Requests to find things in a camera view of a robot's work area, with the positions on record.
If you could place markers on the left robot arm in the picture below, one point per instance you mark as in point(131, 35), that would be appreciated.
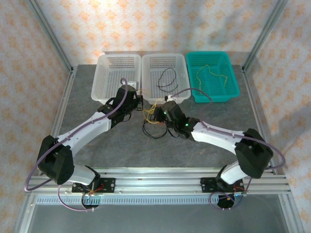
point(85, 128)

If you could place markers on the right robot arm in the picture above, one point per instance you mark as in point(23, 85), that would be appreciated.
point(213, 138)

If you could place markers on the white plastic mesh basket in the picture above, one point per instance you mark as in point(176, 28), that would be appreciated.
point(150, 77)
point(109, 77)

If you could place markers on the teal plastic mesh basket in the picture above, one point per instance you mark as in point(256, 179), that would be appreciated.
point(218, 60)

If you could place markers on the base electronics board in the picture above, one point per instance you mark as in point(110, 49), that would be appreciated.
point(93, 199)
point(239, 197)

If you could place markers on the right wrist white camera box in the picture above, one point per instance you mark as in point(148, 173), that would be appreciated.
point(168, 98)

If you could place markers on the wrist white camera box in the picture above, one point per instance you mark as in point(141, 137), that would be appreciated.
point(168, 98)
point(133, 84)

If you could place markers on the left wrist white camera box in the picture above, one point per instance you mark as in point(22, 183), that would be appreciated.
point(133, 84)

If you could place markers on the aluminium table side rail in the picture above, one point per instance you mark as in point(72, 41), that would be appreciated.
point(64, 102)
point(260, 126)

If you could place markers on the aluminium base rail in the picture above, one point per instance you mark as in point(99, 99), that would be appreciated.
point(158, 184)

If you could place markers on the aluminium frame post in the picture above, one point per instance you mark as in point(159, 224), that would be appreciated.
point(269, 24)
point(46, 24)

